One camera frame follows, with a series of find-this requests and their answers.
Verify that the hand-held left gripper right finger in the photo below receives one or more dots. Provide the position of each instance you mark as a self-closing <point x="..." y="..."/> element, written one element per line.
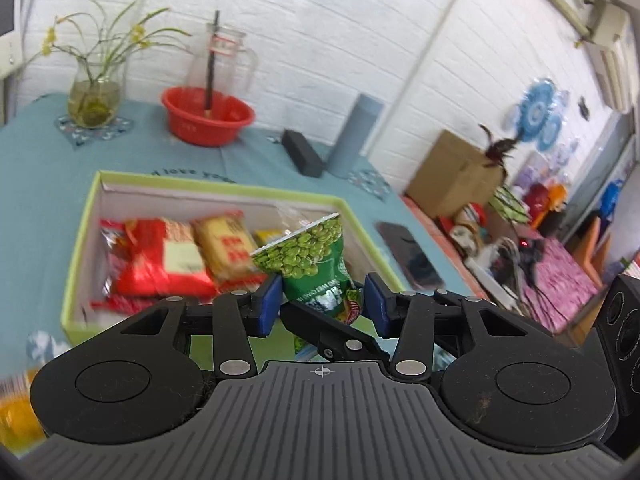
<point x="376" y="305"/>

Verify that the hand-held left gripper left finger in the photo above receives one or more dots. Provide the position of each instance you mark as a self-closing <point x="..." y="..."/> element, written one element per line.
<point x="270" y="305"/>

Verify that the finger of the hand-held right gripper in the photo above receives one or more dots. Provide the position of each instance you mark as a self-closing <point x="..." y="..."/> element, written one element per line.
<point x="320" y="330"/>

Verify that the green pea snack packet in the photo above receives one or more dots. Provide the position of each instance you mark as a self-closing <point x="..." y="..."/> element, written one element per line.
<point x="310" y="255"/>

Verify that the orange cracker snack packet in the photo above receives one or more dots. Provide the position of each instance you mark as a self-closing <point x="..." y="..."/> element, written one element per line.
<point x="225" y="247"/>

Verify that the bright red snack packet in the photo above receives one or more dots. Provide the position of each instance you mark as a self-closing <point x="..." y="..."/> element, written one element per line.
<point x="165" y="260"/>

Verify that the green cardboard box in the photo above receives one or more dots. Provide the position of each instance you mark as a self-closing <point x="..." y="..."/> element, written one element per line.
<point x="150" y="195"/>

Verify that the dark red snack packet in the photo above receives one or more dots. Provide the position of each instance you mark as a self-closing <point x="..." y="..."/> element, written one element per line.
<point x="112" y="240"/>

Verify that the dark smartphone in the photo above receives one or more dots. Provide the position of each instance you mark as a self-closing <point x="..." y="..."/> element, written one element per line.
<point x="410" y="255"/>

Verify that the pink patterned cloth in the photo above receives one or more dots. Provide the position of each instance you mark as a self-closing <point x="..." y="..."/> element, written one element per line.
<point x="565" y="280"/>

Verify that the small dolls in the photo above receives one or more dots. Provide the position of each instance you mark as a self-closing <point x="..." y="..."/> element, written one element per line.
<point x="467" y="232"/>

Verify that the white power strip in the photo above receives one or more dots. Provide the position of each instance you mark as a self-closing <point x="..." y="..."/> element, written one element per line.
<point x="492" y="272"/>

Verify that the brown cardboard box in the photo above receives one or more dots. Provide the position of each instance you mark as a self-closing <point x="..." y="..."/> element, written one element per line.
<point x="457" y="175"/>

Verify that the black rectangular case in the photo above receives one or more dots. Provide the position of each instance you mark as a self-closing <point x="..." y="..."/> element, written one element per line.
<point x="302" y="152"/>

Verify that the red toy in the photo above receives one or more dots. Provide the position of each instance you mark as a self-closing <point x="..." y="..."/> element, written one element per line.
<point x="537" y="199"/>

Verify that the grey cylinder bottle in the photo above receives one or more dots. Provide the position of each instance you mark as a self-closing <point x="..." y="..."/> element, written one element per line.
<point x="352" y="135"/>

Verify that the red plastic basin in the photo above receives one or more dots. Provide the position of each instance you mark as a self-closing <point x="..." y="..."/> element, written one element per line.
<point x="207" y="122"/>

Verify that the dark feathery decoration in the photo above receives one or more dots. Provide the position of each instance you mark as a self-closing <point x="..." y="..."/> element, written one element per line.
<point x="497" y="147"/>

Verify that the blue paper fan decorations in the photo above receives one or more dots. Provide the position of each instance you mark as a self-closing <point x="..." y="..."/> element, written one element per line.
<point x="537" y="115"/>

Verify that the glass pitcher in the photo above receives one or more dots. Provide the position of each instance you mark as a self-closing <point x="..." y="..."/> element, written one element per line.
<point x="227" y="60"/>

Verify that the dark stirring stick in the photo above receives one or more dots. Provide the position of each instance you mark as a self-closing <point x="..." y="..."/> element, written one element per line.
<point x="212" y="60"/>

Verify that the teal heart-print tablecloth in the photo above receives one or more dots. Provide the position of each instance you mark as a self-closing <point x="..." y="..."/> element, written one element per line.
<point x="40" y="170"/>

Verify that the plant in glass vase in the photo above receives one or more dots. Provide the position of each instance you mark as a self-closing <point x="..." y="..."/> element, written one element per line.
<point x="95" y="95"/>

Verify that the white air conditioner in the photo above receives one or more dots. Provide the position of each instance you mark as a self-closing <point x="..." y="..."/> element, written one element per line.
<point x="612" y="60"/>

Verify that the white water dispenser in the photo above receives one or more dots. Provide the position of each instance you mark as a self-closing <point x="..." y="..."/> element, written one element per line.
<point x="7" y="25"/>

